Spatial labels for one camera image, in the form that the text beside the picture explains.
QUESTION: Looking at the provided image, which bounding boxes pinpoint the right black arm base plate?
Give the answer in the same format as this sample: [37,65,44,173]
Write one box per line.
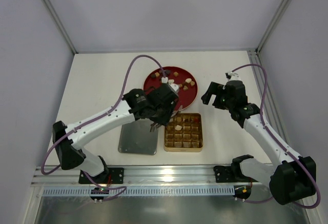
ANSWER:
[213,165,235,183]

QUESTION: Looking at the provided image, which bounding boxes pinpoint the right aluminium frame post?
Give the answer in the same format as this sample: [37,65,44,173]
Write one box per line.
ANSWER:
[256,0,292,54]

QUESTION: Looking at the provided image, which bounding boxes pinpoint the silver tin lid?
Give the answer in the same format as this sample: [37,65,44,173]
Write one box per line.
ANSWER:
[118,119,158,155]

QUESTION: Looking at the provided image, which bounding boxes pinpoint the silver metal tongs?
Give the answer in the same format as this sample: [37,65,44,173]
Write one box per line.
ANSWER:
[150,105,182,132]

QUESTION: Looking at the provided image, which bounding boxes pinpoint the red round plate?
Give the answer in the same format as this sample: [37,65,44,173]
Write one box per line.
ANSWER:
[143,66,198,111]

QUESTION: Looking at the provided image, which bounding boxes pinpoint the aluminium front rail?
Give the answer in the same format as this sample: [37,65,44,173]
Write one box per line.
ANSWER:
[30,164,280,186]

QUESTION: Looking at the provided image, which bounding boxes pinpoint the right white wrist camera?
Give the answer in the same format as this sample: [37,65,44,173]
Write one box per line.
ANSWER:
[225,71,241,82]

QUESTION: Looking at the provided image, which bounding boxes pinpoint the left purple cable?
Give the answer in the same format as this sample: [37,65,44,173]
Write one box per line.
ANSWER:
[40,54,170,201]

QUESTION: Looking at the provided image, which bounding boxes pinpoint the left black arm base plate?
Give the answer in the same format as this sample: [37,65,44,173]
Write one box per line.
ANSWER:
[78,167,125,185]

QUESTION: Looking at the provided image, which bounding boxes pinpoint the aluminium frame post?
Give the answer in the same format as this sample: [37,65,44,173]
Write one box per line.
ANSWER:
[41,0,78,55]
[256,0,292,54]

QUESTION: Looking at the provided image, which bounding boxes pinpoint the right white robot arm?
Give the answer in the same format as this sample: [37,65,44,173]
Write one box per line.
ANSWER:
[201,80,317,205]

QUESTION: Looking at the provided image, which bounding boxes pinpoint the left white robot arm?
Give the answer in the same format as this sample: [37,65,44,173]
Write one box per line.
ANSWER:
[52,84,179,177]

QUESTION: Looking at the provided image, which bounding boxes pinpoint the left aluminium frame post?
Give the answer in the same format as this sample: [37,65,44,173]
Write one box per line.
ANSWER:
[41,0,78,55]

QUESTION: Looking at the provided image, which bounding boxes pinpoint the gold chocolate box tray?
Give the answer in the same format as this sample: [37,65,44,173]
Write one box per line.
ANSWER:
[163,113,203,152]

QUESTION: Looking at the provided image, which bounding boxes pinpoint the slotted grey cable duct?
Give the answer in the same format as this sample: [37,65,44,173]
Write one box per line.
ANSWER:
[42,185,235,197]

